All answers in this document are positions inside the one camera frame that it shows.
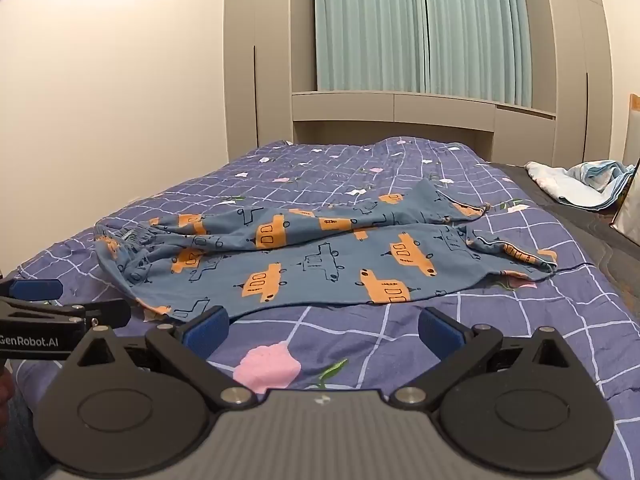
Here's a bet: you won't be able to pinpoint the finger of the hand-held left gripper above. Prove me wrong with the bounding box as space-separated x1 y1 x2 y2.
0 296 132 332
0 279 64 303

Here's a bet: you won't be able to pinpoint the purple checked floral blanket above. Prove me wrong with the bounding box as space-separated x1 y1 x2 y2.
0 138 640 411

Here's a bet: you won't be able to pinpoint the beige built-in wardrobe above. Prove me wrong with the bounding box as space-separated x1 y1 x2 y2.
222 0 640 171

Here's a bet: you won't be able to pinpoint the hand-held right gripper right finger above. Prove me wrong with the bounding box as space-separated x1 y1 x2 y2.
390 306 583 412

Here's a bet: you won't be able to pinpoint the white pillow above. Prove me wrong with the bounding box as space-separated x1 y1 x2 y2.
612 162 640 239

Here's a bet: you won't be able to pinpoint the light green curtain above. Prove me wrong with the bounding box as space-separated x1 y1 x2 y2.
314 0 534 109

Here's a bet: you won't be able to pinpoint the light blue white towel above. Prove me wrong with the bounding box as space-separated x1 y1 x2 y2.
525 159 637 211

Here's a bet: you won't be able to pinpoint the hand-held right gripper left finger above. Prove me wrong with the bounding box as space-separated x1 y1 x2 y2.
65 305 259 413

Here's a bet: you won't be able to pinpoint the wooden furniture piece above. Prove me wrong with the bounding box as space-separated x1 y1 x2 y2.
622 93 640 167

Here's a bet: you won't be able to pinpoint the blue pants with orange cars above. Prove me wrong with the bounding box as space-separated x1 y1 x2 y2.
94 178 559 324

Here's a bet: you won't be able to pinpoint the dark grey mattress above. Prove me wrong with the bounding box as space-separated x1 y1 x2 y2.
487 161 640 283

